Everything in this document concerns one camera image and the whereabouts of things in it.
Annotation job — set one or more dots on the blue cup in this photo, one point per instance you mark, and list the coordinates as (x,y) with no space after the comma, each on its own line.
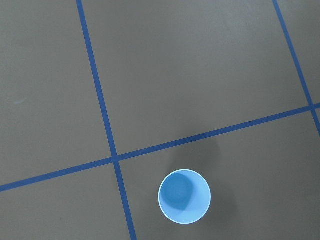
(184,196)

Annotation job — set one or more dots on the brown paper table cover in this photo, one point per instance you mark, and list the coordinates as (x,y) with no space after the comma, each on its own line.
(100,100)

